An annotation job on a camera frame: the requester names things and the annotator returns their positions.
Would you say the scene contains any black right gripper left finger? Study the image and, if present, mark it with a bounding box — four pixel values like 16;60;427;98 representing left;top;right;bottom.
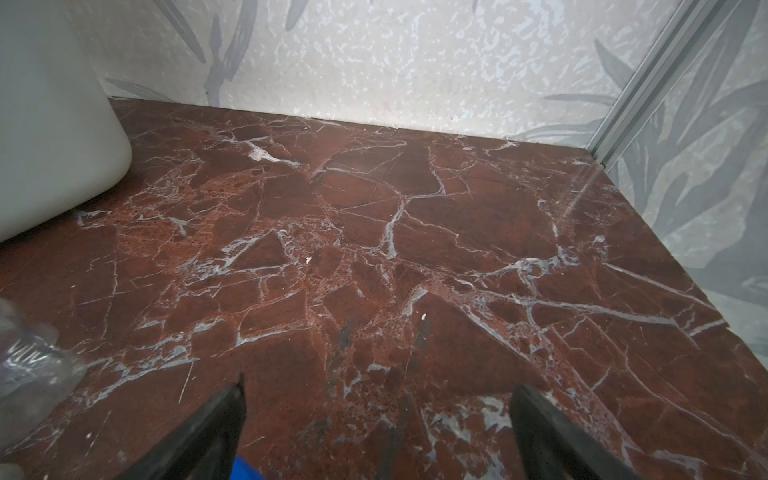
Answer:
117;374;247;479

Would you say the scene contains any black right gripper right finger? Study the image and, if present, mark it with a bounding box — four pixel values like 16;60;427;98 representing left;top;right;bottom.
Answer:
509;384;638;479

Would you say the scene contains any crushed clear bottle white cap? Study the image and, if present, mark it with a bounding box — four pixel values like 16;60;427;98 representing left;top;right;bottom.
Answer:
1;299;87;450

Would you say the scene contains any white plastic trash bin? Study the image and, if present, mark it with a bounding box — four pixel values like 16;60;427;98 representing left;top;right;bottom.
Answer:
1;1;132;240

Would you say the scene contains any aluminium frame profile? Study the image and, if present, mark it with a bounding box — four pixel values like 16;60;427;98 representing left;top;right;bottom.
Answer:
587;0;741;172

